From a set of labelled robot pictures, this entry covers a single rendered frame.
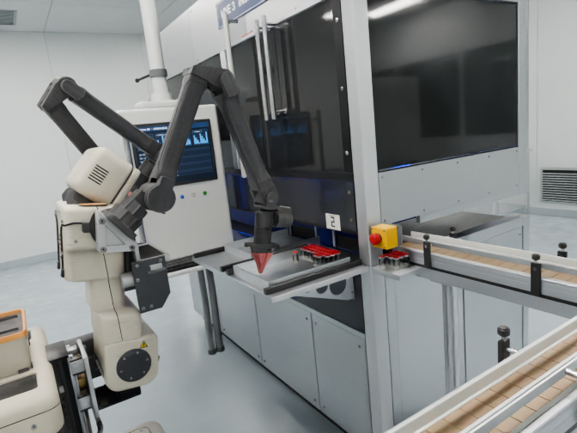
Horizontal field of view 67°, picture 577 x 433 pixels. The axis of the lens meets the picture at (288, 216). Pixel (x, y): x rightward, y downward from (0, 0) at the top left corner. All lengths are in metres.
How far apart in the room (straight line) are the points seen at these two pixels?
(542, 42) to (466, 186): 4.57
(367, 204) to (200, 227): 1.05
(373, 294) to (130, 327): 0.82
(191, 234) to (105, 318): 0.98
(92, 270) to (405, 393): 1.25
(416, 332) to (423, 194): 0.54
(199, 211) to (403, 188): 1.10
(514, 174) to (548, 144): 4.12
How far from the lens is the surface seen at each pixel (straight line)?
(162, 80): 2.32
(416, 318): 1.83
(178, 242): 2.28
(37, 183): 6.70
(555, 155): 6.30
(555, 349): 0.99
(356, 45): 1.52
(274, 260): 1.71
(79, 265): 1.40
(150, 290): 1.41
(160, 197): 1.23
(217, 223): 2.34
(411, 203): 1.68
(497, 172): 2.10
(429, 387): 2.02
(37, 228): 6.75
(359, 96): 1.50
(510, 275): 1.37
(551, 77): 6.29
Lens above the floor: 1.38
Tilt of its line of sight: 11 degrees down
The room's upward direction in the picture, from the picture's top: 6 degrees counter-clockwise
